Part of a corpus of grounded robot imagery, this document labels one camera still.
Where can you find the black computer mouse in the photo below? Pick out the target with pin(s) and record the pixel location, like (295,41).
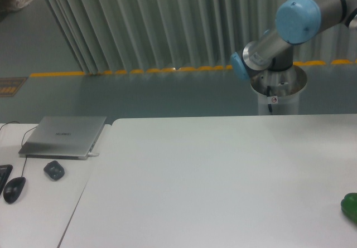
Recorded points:
(13,189)

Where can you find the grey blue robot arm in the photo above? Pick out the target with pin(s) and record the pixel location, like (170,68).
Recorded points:
(296,22)

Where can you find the green pepper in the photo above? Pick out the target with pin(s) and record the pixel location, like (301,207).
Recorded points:
(348,206)

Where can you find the grey pleated curtain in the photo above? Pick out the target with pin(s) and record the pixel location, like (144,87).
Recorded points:
(112,35)

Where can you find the silver closed laptop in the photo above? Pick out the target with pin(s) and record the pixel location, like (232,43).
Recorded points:
(63,137)

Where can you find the small black controller device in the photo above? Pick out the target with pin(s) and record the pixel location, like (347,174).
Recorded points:
(54,170)

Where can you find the black keyboard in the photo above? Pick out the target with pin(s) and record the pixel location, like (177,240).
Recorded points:
(5,171)

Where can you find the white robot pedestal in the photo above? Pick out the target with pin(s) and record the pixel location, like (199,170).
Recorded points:
(278,92)

